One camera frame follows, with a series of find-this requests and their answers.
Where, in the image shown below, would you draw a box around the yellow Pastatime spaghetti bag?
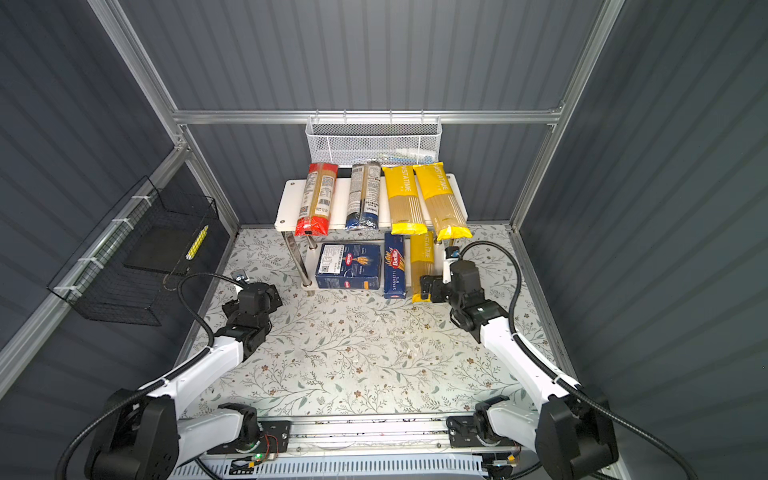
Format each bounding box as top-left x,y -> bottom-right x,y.
384,165 -> 427,235
413,162 -> 472,241
409,231 -> 435,303

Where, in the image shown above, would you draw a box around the blue Barilla spaghetti box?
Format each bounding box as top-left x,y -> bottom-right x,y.
383,233 -> 407,299

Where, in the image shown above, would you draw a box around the blue Barilla pasta box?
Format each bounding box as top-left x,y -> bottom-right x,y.
315,243 -> 382,290

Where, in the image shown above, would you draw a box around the dark blue spaghetti bag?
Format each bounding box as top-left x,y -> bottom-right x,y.
345,162 -> 382,230

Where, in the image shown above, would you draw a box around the red spaghetti bag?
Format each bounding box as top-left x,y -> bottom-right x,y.
294,163 -> 339,236

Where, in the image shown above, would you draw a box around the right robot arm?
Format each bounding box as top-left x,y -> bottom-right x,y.
419,259 -> 619,479

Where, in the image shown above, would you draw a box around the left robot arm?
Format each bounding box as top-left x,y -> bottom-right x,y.
84,281 -> 282,479

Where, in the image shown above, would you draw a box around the white two-tier shelf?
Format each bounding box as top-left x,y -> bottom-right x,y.
274,173 -> 468,291

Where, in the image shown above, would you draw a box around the yellow marker pen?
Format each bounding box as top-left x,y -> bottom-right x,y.
185,225 -> 209,261

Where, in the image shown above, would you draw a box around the pens in white basket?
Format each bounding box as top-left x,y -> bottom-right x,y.
377,147 -> 438,167

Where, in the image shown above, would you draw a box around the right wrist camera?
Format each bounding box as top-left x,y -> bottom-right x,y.
442,246 -> 461,284

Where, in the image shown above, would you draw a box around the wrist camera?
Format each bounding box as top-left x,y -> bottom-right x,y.
231,270 -> 250,287
442,246 -> 461,284

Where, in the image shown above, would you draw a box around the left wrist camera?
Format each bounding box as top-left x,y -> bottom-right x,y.
231,270 -> 250,287

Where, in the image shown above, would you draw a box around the black wire basket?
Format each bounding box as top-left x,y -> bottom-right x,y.
48,184 -> 228,327

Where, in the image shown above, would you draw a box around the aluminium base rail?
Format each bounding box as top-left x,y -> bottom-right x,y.
259,408 -> 538,457

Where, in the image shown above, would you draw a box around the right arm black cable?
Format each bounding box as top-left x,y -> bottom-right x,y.
458,240 -> 700,480

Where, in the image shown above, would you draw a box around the white wire mesh basket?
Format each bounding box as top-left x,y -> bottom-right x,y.
305,118 -> 443,167

